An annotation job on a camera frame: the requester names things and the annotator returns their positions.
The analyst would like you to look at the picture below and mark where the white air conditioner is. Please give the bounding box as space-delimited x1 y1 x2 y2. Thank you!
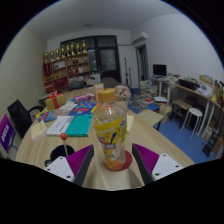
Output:
132 31 149 44

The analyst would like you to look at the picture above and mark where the black office chair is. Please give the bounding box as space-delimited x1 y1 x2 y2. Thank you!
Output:
7 99 46 139

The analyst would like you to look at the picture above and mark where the white round stool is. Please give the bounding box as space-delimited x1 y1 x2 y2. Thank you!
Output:
180 107 204 141

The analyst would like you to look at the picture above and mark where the dark wooden bench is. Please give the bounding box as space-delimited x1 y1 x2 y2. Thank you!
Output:
170 99 194 129

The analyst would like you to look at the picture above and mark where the wooden shelf unit with trophies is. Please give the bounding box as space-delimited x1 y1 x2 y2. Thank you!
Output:
42 39 92 94

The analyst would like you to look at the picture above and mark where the cream notepad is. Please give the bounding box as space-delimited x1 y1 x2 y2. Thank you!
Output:
30 120 48 141

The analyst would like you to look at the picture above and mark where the gift box with red ribbon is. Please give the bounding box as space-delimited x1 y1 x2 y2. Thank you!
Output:
45 90 67 112

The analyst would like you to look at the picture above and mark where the purple sign board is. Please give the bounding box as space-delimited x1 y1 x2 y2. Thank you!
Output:
0 113 17 154

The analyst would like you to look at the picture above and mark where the colourful book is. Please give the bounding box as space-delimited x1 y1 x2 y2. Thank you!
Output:
68 100 101 117

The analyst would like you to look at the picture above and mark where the small upright cardboard box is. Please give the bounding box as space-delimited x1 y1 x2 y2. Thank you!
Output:
93 83 105 101

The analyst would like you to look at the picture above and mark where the pink box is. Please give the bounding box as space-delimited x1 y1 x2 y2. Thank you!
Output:
73 93 95 104

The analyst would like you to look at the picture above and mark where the black computer monitor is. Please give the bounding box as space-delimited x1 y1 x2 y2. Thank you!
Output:
152 63 168 78

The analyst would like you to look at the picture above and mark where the teal book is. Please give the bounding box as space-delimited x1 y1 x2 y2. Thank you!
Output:
64 114 93 138

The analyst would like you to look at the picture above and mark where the black tripod stand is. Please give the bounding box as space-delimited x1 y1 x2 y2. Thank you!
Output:
123 57 133 86

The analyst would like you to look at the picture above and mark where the white booklet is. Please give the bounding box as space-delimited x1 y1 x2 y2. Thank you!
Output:
45 115 74 137

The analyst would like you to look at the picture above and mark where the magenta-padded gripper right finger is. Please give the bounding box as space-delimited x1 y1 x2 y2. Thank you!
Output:
130 143 185 186

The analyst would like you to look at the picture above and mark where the wooden stool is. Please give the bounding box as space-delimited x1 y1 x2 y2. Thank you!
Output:
137 109 165 131

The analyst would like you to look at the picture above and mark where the red-ball stirrer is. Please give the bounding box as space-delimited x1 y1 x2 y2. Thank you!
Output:
59 132 69 158

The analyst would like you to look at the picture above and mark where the flat round red coaster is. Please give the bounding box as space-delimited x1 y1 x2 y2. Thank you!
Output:
121 149 133 171

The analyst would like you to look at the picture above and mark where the pink flower pot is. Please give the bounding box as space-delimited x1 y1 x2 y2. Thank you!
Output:
114 84 132 111

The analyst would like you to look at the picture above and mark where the long side desk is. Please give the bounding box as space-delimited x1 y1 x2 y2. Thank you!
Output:
149 76 224 111

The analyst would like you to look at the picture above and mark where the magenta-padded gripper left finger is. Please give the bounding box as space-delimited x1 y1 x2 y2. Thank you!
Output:
43 143 95 187

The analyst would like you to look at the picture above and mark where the orange drink bottle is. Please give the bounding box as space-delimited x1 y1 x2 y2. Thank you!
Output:
91 88 129 172

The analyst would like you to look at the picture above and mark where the stack of books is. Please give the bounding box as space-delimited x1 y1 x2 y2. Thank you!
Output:
138 79 159 99

